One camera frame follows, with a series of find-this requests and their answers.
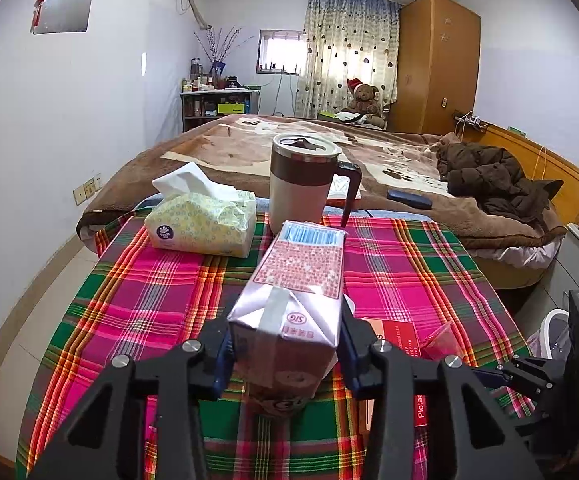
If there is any wall power socket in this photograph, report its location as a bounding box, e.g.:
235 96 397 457
73 174 102 206

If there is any yellow bed base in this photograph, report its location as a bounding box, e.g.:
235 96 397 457
468 236 564 290

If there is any pink brown lidded mug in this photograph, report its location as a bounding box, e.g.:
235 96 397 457
269 133 362 234

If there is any plaid pink green tablecloth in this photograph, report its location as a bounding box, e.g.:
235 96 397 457
15 212 528 479

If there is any brown teddy bear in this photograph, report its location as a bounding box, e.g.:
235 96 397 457
343 78 386 129

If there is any green patterned tissue pack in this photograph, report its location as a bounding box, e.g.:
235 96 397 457
144 162 256 258

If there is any orange wooden wardrobe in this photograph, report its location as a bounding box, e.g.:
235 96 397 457
387 0 481 136

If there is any clear plastic jelly cup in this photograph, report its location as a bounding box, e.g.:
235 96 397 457
419 322 465 361

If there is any red white milk carton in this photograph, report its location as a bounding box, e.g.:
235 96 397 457
227 221 346 418

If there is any red flat tablet box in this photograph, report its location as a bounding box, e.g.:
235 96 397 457
359 316 429 434

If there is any heart patterned curtain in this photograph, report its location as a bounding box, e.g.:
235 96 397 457
295 0 401 118

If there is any silver wall panel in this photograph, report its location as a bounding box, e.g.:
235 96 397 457
30 0 92 35

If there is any dark brown padded jacket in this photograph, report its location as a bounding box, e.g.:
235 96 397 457
437 142 564 230

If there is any dark blue phone case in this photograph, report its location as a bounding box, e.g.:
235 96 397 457
386 190 433 210

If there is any brown patterned bed blanket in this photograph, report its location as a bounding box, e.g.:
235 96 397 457
76 115 566 249

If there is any small wall window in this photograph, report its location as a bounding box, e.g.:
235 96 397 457
256 29 307 75

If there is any white round trash bin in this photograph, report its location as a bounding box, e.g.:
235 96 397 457
538 309 570 361

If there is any grey drawer nightstand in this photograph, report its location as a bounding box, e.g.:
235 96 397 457
514 223 579 337

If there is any cluttered side desk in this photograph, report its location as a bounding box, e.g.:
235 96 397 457
180 76 260 132

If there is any orange wooden headboard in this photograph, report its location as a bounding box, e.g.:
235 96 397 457
462 125 579 224

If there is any vase with dry branches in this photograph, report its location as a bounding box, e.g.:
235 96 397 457
194 26 253 78

